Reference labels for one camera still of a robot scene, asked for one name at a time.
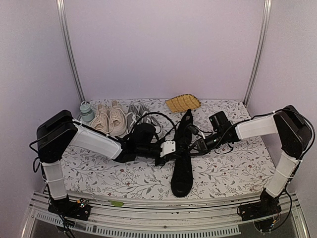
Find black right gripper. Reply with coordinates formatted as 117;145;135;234
185;130;225;156

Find black front canvas sneaker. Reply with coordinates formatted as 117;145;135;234
170;149;194;198

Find black canvas sneaker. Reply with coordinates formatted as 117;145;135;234
170;149;194;198
174;109;193;150

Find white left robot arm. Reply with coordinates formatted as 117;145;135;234
29;110;176;220

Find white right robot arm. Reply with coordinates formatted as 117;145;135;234
189;105;316;221

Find floral tablecloth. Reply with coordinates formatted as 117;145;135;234
51;98;282;200

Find grey sneaker right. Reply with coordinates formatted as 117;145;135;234
139;103;162;134

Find grey sneaker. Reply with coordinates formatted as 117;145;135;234
126;103;143;132
139;103;162;134

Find grey sneaker left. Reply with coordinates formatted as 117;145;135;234
126;103;143;132

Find beige sneaker right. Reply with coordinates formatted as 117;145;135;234
109;100;127;136

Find beige sneaker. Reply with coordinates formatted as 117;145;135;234
90;104;111;133
109;100;127;136

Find black rear canvas sneaker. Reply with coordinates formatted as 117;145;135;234
174;109;193;150

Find beige sneaker left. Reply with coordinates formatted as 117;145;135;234
90;104;111;133

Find woven bamboo tray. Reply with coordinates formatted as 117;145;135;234
165;94;201;113

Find green tape piece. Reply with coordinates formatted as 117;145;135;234
108;200;124;207

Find pale green small jar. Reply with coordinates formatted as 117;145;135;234
79;101;95;122

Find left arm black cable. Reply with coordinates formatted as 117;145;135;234
133;112;179;144

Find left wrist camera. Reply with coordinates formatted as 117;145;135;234
160;140;176;158

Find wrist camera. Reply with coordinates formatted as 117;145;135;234
160;140;176;158
187;124;206;139

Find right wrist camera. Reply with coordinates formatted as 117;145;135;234
187;124;206;139

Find aluminium front rail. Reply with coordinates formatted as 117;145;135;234
21;190;310;238

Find aluminium frame post right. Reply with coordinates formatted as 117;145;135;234
243;0;272;108

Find aluminium frame post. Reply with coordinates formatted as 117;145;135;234
56;0;86;102
243;0;272;108

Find aluminium frame post left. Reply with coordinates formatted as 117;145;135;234
56;0;86;102

